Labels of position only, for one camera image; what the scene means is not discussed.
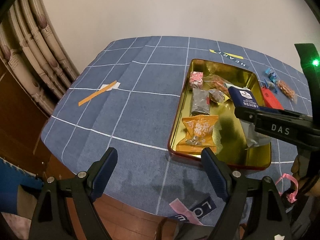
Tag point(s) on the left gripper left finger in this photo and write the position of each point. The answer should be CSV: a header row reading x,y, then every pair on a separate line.
x,y
101,172

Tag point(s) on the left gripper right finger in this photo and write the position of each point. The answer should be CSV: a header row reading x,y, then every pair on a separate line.
x,y
218,173

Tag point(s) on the clear bag peanuts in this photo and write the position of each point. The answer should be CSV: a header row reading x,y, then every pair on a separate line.
x,y
287,90

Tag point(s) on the red snack packet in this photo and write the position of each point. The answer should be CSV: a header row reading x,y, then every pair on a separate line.
x,y
270,100

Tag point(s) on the orange snack packet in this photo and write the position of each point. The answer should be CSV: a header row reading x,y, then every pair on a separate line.
x,y
199,134

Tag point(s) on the blue candy wrapper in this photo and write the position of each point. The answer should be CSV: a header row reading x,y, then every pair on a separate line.
x,y
271,75

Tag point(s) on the navy white cracker packet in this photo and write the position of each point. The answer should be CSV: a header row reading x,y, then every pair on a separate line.
x,y
246,108

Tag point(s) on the grey foil snack bar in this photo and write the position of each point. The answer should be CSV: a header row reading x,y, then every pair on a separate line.
x,y
200,104

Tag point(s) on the clear bag orange snacks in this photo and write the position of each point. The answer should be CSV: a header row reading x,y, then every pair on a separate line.
x,y
216,82

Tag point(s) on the pink patterned snack pack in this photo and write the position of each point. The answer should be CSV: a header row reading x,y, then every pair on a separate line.
x,y
196,80

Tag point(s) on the dark candy blue ends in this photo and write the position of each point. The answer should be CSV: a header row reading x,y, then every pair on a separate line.
x,y
271,86

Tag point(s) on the yellow chocolate ball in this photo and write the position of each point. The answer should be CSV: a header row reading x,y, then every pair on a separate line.
x,y
217,96

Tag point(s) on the person right hand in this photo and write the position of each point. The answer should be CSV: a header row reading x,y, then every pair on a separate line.
x,y
299,170

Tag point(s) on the gold and red tin box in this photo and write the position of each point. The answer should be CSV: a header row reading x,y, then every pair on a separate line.
x,y
228,135

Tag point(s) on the pink ribbon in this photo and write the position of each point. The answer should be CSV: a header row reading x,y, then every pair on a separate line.
x,y
291,193

